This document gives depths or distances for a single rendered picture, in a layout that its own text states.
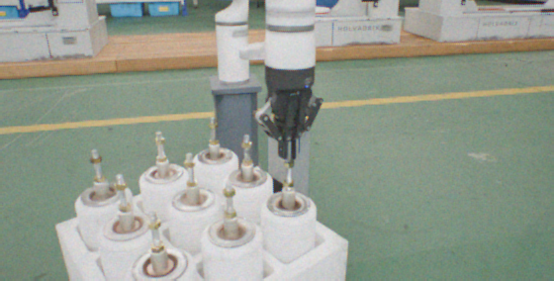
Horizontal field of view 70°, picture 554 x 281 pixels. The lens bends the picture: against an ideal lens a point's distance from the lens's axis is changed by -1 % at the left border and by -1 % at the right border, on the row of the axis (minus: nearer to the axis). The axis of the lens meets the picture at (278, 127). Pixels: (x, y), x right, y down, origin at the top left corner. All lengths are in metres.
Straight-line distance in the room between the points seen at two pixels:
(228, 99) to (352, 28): 1.82
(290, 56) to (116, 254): 0.39
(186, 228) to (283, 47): 0.34
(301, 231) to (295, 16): 0.34
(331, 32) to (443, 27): 0.86
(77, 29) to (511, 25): 3.04
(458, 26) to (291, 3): 2.78
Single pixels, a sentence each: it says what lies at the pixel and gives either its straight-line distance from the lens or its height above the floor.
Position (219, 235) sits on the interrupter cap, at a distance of 0.64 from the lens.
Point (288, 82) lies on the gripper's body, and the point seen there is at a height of 0.48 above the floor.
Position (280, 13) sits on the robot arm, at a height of 0.57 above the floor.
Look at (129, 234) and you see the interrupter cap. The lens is 0.67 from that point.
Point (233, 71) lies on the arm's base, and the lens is 1.17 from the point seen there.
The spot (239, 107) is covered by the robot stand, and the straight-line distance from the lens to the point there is 1.18.
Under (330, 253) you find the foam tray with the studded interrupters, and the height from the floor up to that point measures 0.18.
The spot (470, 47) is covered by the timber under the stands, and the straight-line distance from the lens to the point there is 3.29.
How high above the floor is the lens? 0.64
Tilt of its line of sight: 23 degrees down
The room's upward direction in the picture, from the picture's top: straight up
